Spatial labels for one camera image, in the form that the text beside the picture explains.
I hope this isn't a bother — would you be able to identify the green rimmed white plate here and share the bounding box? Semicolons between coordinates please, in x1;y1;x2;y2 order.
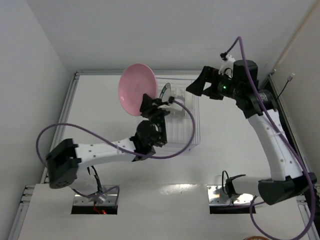
158;82;172;103

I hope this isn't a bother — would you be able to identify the pink plate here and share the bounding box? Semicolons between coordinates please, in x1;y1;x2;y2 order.
118;63;158;116

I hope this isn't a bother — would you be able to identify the clear glass plate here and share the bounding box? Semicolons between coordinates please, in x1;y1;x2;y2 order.
172;93;185;117

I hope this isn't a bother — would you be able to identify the white ribbed plate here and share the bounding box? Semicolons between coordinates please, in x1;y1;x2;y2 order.
184;90;194;114

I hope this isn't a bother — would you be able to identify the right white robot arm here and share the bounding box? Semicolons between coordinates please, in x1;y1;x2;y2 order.
186;60;317;205

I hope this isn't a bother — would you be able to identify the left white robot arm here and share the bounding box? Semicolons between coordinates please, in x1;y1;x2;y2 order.
46;93;169;197

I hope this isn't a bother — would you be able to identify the brown round object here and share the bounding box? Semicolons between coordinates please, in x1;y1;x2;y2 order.
243;235;268;240

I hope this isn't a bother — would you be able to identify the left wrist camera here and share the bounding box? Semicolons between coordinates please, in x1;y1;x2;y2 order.
158;96;183;113

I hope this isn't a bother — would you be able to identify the white wire dish rack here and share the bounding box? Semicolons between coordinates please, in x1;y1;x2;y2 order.
155;75;201;156

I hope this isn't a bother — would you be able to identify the black usb cable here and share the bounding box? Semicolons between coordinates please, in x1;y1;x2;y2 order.
276;72;296;99

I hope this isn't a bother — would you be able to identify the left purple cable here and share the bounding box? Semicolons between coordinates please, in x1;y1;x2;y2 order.
35;98;196;208

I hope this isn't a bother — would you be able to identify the purple cable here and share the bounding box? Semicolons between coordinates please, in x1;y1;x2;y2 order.
35;98;196;208
219;36;317;240

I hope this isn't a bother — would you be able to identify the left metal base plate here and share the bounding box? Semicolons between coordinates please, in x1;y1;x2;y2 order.
73;185;120;207

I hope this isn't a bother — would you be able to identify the metal base plate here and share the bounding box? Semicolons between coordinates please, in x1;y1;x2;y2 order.
207;185;254;207
73;185;120;207

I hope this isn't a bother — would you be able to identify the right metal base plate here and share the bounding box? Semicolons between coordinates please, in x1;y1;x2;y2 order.
207;185;254;207

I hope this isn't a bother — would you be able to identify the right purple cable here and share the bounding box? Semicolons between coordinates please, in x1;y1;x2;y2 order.
219;36;317;240

